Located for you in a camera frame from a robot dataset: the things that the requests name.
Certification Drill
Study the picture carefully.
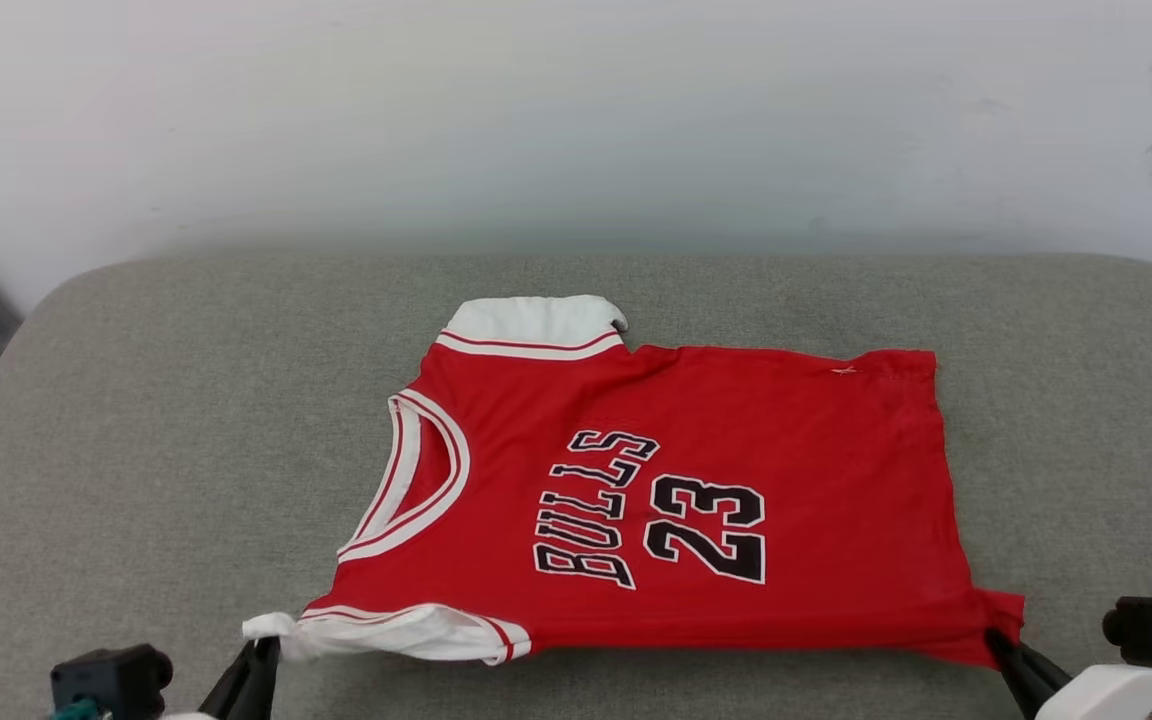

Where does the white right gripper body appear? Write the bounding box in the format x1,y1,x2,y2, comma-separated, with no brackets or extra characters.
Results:
1033,664,1152,720

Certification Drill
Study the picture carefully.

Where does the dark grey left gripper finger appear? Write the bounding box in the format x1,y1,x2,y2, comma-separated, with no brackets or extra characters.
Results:
198,640,259,720
244,637,283,720

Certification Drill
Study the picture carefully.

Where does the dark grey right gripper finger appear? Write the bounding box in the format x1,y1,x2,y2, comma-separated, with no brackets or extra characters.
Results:
983,628,1074,720

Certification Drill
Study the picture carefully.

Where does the red Bulls 23 jersey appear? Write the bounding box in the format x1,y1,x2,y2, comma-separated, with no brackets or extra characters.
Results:
241,294,1026,669

